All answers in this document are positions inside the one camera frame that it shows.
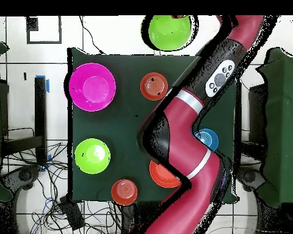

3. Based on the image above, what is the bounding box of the large green bowl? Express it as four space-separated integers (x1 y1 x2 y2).
148 15 193 52
74 138 111 175

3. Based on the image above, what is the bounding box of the small translucent orange bowl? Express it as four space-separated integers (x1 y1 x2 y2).
110 179 139 206
139 72 169 101

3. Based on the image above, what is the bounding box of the large orange bowl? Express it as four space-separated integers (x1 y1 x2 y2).
149 160 182 189

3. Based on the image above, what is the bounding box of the large pink bowl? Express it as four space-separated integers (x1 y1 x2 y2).
68 62 117 112

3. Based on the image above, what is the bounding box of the dark green table cloth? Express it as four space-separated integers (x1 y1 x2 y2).
67 47 242 204

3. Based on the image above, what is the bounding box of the light blue translucent bowl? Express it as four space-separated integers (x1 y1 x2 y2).
194 128 220 152

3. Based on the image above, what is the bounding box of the blue tape strip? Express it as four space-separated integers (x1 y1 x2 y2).
35 74 50 93

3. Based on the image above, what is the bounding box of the black office chair base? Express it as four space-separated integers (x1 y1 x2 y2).
236 166 267 193
1 165 42 196

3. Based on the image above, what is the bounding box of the black floor box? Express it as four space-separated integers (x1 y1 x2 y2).
58 194 86 232

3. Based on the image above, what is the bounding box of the black floor cable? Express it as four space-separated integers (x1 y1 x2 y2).
78 16 106 55

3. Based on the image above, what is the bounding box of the black floor frame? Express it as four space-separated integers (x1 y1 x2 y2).
26 16 62 44

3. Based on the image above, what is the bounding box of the tangle of floor cables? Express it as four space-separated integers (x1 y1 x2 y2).
2 126 128 234

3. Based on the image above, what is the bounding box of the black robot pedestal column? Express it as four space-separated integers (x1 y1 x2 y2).
124 202 162 234

